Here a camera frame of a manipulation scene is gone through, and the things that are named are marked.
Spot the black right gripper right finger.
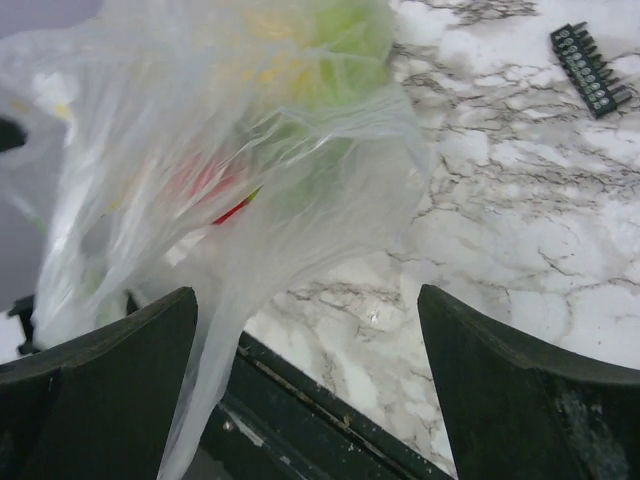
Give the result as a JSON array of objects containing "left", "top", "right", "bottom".
[{"left": 417, "top": 285, "right": 639, "bottom": 480}]

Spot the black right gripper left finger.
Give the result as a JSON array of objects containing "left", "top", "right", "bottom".
[{"left": 1, "top": 287, "right": 198, "bottom": 479}]

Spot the clear plastic bag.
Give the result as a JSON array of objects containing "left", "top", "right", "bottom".
[{"left": 1, "top": 1, "right": 432, "bottom": 479}]

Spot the green fake fruit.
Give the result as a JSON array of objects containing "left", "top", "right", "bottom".
[{"left": 273, "top": 1, "right": 393, "bottom": 202}]

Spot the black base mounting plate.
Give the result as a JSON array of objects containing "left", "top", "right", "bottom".
[{"left": 9, "top": 294, "right": 456, "bottom": 480}]

